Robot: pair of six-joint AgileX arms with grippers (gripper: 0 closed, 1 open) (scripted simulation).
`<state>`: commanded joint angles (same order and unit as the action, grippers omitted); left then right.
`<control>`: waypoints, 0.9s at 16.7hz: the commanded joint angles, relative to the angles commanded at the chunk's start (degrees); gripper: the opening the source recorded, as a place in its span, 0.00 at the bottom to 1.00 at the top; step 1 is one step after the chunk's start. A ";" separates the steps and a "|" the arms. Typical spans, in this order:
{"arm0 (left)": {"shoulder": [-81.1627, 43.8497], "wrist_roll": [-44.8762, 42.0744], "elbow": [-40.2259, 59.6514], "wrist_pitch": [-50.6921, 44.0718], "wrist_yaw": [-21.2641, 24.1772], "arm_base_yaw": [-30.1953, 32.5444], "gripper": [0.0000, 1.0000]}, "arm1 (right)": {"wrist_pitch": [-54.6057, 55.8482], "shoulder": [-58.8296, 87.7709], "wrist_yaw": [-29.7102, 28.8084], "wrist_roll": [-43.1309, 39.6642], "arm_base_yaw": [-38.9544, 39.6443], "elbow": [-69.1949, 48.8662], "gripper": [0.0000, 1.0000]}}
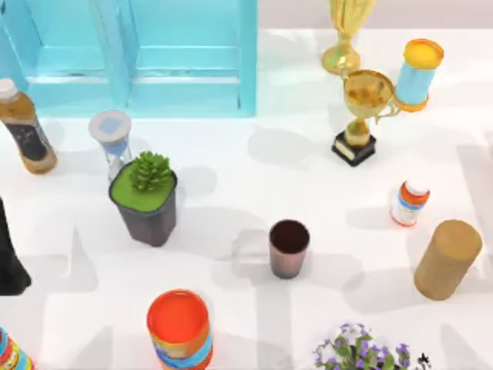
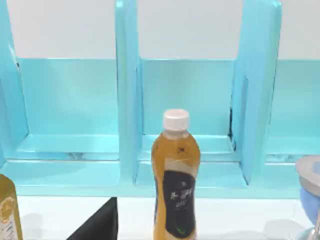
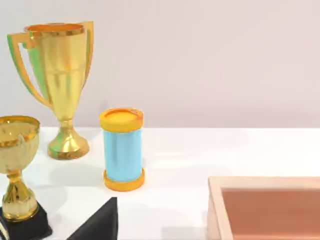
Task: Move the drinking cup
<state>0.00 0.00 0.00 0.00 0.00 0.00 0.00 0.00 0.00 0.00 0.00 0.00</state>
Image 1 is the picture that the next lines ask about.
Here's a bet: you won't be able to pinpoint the orange and blue can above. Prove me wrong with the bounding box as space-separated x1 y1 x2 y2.
146 290 214 370

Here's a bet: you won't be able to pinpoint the light blue rack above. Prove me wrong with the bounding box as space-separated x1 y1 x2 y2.
0 0 258 119

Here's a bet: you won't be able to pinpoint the tan cork cylinder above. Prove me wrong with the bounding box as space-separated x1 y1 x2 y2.
414 219 483 301

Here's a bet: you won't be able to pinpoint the gold trophy with black base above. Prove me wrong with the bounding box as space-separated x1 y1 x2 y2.
331 69 402 168

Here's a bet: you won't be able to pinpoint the purple flowering plant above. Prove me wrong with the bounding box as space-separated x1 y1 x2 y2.
312 322 431 370

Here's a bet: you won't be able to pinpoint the light blue and yellow can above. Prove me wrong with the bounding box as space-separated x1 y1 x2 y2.
393 38 445 113

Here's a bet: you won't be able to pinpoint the multicoloured striped can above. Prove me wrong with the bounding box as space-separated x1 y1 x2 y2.
0 326 39 370

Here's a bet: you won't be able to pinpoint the blue sand hourglass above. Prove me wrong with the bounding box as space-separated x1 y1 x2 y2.
87 109 133 183

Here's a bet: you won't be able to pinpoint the white and orange bottle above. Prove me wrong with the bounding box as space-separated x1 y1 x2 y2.
389 180 431 227

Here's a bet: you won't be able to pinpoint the dark brown cup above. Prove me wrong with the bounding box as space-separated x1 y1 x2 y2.
268 219 311 280

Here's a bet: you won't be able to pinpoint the brown bottle with white cap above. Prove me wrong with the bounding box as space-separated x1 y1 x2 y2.
0 78 59 176

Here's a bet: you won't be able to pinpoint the tall gold trophy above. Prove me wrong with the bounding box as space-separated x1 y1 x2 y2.
321 0 377 74

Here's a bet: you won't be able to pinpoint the green plant in grey pot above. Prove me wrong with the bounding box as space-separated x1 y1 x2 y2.
108 150 179 248

